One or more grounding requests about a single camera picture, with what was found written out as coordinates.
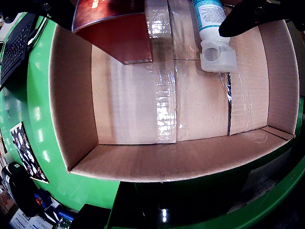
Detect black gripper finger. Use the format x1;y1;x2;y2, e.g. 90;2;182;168
218;0;305;38
0;0;79;31

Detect red brown product box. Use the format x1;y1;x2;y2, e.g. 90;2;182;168
71;0;153;65

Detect shallow cardboard tray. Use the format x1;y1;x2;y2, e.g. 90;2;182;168
49;0;300;183

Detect blue red small item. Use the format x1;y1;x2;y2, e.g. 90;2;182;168
33;188;53;208

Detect red printed cardboard box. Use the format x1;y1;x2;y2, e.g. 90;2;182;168
0;189;15;212

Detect white spray bottle teal label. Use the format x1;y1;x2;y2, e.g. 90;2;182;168
192;0;238;73

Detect black keyboard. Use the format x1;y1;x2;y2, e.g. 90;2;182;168
0;13;41;85

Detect black white patterned card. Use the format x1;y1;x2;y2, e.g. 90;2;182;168
10;121;50;184

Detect black rounded object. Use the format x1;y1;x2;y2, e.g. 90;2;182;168
8;167;46;218

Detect black desktop device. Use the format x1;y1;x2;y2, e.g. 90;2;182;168
73;203;113;229

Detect white printed papers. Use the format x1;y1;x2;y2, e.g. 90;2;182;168
9;206;75;229

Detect green metal shelf frame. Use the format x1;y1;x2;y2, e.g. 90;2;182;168
104;133;305;229

